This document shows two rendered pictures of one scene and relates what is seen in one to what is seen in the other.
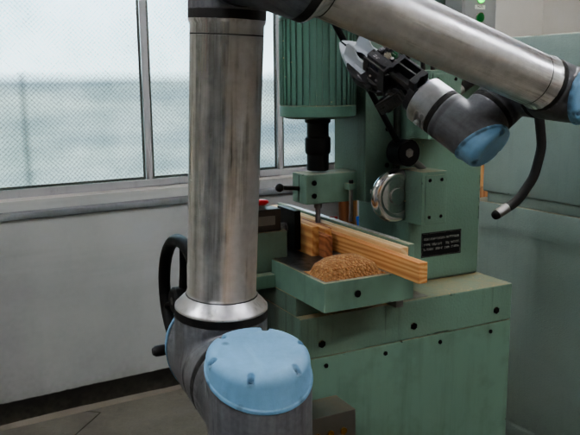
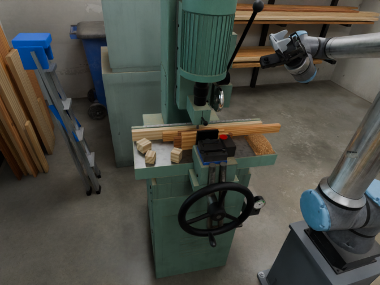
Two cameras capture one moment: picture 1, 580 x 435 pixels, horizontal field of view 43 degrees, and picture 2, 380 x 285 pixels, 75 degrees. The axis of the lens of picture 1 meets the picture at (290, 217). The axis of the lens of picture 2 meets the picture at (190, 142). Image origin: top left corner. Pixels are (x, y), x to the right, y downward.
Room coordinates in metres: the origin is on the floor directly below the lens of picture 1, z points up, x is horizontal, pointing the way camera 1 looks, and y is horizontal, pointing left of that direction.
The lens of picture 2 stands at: (1.54, 0.83, 1.55)
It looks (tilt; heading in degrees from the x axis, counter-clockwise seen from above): 37 degrees down; 282
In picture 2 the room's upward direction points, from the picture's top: 4 degrees clockwise
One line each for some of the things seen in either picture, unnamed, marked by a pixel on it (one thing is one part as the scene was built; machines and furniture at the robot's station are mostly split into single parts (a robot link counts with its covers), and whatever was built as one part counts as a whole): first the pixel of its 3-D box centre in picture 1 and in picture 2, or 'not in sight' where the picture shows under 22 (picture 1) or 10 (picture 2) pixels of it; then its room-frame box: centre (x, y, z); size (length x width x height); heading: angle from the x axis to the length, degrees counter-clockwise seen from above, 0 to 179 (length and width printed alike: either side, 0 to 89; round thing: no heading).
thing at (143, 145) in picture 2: not in sight; (143, 145); (1.89, 0.09, 0.92); 0.04 x 0.04 x 0.04; 61
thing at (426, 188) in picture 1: (422, 195); (220, 94); (1.65, -0.30, 1.02); 0.09 x 0.07 x 0.12; 27
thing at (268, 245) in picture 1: (246, 247); (213, 163); (1.60, 0.10, 0.92); 0.15 x 0.13 x 0.09; 27
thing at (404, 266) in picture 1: (345, 244); (223, 132); (1.59, -0.12, 0.92); 0.56 x 0.02 x 0.04; 27
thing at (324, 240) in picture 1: (301, 236); (203, 139); (1.67, -0.03, 0.92); 0.26 x 0.02 x 0.05; 27
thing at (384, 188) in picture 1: (394, 195); (217, 99); (1.65, -0.24, 1.02); 0.12 x 0.03 x 0.12; 117
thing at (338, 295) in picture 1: (280, 261); (206, 157); (1.64, 0.02, 0.87); 0.61 x 0.30 x 0.06; 27
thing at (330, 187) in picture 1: (325, 189); (198, 111); (1.71, -0.08, 1.03); 0.14 x 0.07 x 0.09; 117
